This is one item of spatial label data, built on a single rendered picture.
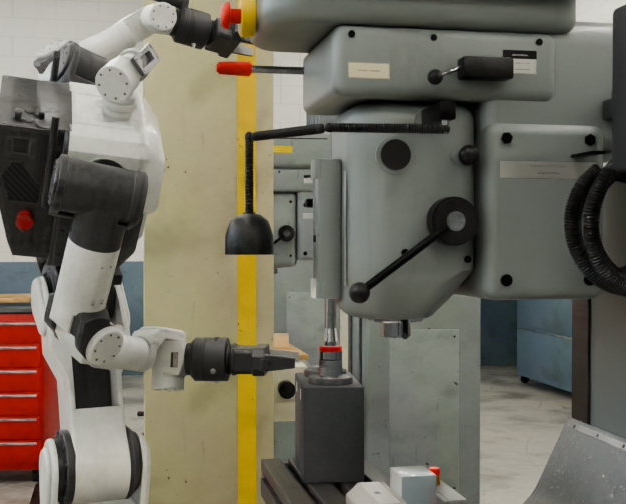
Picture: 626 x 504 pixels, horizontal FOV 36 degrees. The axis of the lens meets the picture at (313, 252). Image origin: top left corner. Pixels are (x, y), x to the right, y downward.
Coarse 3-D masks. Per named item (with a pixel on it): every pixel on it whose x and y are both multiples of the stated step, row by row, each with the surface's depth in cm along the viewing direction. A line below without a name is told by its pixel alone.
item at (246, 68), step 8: (216, 64) 154; (224, 64) 154; (232, 64) 154; (240, 64) 154; (248, 64) 154; (224, 72) 154; (232, 72) 154; (240, 72) 154; (248, 72) 154; (256, 72) 155; (264, 72) 155; (272, 72) 156; (280, 72) 156; (288, 72) 156; (296, 72) 156
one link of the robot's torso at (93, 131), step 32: (0, 96) 175; (32, 96) 178; (64, 96) 180; (96, 96) 184; (0, 128) 167; (32, 128) 168; (64, 128) 170; (96, 128) 173; (128, 128) 176; (0, 160) 170; (32, 160) 171; (96, 160) 169; (128, 160) 172; (160, 160) 177; (0, 192) 174; (32, 192) 175; (32, 224) 176; (64, 224) 178; (32, 256) 185; (128, 256) 190
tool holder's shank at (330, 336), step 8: (328, 304) 195; (336, 304) 196; (328, 312) 195; (336, 312) 196; (328, 320) 195; (336, 320) 196; (328, 328) 195; (336, 328) 196; (328, 336) 194; (336, 336) 195; (328, 344) 195
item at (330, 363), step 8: (320, 352) 195; (328, 352) 194; (336, 352) 194; (320, 360) 195; (328, 360) 194; (336, 360) 194; (320, 368) 195; (328, 368) 194; (336, 368) 194; (320, 376) 195; (328, 376) 194; (336, 376) 194
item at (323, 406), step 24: (312, 384) 193; (336, 384) 192; (360, 384) 194; (312, 408) 190; (336, 408) 190; (360, 408) 190; (312, 432) 190; (336, 432) 190; (360, 432) 191; (312, 456) 190; (336, 456) 190; (360, 456) 191; (312, 480) 190; (336, 480) 190; (360, 480) 191
